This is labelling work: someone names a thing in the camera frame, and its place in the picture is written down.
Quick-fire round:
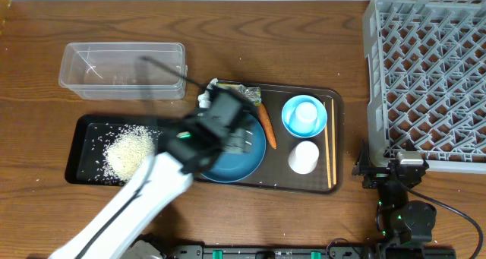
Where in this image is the black waste tray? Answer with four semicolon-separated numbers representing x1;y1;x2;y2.
65;114;174;186

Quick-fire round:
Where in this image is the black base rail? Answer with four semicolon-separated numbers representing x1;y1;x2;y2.
166;242;456;259

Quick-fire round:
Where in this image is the grey dishwasher rack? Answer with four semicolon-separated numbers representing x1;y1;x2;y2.
363;0;485;174

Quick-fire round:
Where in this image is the light blue cup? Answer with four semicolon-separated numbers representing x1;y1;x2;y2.
295;102;318;124

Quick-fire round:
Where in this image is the light blue bowl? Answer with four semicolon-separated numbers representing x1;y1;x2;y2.
281;95;327;138

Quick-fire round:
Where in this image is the orange carrot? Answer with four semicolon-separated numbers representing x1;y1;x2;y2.
257;103;277;149

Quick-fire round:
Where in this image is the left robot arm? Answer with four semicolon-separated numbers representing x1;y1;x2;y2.
51;114;252;258

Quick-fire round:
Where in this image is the left wooden chopstick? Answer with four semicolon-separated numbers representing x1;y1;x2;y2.
323;100;335;190

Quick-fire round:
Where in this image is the right wooden chopstick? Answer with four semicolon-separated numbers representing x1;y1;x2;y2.
331;99;337;186

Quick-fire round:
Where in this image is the crumpled white napkin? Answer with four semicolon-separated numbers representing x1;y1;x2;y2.
197;78;219;108

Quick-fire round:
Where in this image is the crumpled foil snack wrapper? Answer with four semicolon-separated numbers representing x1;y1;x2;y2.
216;82;262;106

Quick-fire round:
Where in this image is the white cup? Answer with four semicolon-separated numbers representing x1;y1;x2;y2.
288;141;320;175

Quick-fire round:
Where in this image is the dark blue plate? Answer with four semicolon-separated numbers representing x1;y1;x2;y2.
202;115;267;183

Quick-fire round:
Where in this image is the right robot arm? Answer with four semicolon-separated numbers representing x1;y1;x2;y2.
352;142;437;258

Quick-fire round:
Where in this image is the brown serving tray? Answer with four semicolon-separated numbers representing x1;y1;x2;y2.
195;83;344;194

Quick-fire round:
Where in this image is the pile of rice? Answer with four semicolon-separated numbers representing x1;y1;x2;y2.
93;124;159;185

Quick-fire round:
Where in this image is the wooden chopstick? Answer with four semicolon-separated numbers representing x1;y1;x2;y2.
331;99;337;186
323;100;335;190

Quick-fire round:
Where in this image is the clear plastic bin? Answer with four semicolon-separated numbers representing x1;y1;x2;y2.
58;42;188;100

